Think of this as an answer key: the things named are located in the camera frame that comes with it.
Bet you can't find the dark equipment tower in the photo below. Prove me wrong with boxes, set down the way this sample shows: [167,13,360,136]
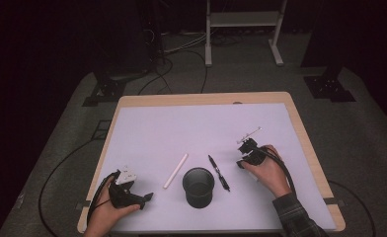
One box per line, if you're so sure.
[137,0,167,72]

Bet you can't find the black stand base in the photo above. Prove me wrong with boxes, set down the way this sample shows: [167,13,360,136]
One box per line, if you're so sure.
[303,65,357,103]
[82,77,127,108]

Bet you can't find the person's left hand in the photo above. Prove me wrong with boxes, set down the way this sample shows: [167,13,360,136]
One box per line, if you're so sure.
[87,182,141,233]

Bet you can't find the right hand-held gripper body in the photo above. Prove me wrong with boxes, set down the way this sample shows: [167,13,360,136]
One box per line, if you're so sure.
[236,126,268,166]

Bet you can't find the black table strap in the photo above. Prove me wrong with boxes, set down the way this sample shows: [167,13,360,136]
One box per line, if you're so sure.
[75,199,92,211]
[324,197,346,207]

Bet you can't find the white pen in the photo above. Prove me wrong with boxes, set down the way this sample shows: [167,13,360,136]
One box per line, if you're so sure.
[162,152,190,190]

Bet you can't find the person's right hand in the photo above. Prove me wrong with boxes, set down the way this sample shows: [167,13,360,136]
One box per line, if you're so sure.
[244,145,292,198]

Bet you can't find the black pen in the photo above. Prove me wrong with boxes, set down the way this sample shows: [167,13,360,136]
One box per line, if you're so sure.
[207,154,231,193]

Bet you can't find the white table mat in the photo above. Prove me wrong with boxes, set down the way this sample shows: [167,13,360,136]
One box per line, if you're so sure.
[82,103,338,233]

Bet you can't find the white floor cables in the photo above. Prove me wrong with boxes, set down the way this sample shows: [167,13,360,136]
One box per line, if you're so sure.
[161,30,209,56]

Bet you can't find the white metal desk frame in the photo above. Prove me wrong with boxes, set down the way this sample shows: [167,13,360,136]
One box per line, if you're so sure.
[204,0,288,68]

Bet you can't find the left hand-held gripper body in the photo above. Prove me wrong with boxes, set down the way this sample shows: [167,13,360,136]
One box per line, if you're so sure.
[109,165,146,210]

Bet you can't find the black looped floor cable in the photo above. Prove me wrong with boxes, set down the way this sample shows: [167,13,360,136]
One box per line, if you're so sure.
[136,48,209,97]

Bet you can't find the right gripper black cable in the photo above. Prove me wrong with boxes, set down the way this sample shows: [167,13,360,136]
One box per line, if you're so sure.
[260,146,298,196]

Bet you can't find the black mesh pen holder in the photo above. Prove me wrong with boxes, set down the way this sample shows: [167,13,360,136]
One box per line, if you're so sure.
[182,167,215,209]

